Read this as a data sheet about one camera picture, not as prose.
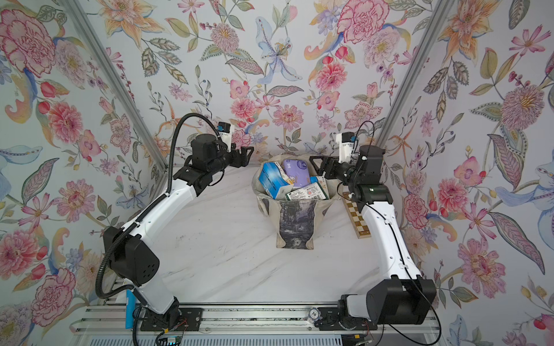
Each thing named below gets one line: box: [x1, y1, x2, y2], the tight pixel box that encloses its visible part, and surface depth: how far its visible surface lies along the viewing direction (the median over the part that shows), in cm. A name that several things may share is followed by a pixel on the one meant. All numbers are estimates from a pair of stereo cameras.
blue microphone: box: [125, 289, 136, 330], surface depth 75 cm
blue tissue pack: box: [258, 161, 294, 200], surface depth 80 cm
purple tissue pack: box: [283, 158, 311, 188], surface depth 88 cm
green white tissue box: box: [286, 182, 329, 201], surface depth 80 cm
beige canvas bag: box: [251, 154, 342, 251], surface depth 81 cm
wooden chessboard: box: [341, 191, 372, 239], surface depth 98 cm
